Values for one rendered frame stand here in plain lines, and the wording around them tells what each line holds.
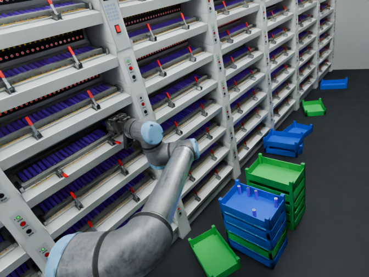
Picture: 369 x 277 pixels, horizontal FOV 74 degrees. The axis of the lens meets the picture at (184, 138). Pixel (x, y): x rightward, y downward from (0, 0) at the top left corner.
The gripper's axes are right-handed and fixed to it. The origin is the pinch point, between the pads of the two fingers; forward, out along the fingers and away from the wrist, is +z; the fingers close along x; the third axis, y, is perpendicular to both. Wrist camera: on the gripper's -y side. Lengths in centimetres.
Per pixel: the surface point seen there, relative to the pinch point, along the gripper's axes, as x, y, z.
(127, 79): -13.7, 20.0, -8.7
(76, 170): 26.2, -6.4, -8.1
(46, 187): 38.9, -6.1, -7.6
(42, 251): 53, -30, -8
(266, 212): -36, -63, -61
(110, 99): -3.6, 13.9, -4.3
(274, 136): -148, -87, -14
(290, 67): -221, -42, -3
